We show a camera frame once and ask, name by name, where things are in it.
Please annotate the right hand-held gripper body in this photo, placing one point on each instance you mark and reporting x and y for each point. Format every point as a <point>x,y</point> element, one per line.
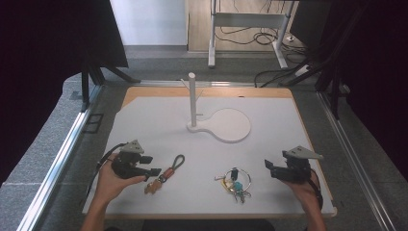
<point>298,165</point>

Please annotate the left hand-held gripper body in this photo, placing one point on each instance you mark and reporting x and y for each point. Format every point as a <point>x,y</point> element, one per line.
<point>126,163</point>

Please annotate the white key stand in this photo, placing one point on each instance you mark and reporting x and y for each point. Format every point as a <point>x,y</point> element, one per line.
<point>229,125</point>

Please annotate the person's left hand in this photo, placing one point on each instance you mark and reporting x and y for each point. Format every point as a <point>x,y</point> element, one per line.
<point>110,184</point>

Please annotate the person's right hand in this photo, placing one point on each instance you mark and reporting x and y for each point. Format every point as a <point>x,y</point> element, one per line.
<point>301,192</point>

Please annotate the white table mat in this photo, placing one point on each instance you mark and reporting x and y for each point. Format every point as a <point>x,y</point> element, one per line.
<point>198,154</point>

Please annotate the black metal stand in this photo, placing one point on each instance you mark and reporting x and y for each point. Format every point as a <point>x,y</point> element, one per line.
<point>327,70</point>
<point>93,77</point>

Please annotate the white power strip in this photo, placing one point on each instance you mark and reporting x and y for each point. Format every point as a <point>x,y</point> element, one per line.
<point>302,70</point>

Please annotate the black curtain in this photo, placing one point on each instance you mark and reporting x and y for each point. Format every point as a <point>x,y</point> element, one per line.
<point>378,80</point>
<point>48,64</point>

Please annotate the black monitor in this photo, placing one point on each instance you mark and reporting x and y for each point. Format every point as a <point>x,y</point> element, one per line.
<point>309,22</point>

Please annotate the aluminium rail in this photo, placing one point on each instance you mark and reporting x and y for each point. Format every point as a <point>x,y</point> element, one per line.
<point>64,150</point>
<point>352,154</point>

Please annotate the white desk frame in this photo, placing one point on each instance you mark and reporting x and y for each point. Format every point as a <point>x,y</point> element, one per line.
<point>247,20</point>

